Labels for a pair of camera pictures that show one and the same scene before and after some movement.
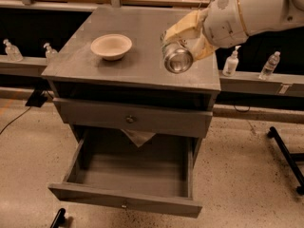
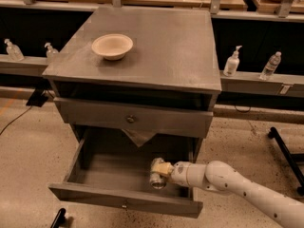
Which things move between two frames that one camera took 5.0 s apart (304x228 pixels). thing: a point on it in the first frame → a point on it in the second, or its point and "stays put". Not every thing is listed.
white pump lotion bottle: (232, 63) stays put
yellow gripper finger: (189, 28) → (162, 167)
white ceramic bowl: (111, 47) stays put
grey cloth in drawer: (138, 137) stays put
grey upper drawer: (134, 118) stays put
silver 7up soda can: (177, 58) → (157, 180)
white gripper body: (224, 20) → (180, 173)
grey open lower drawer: (110, 170) stays put
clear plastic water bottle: (270, 66) stays put
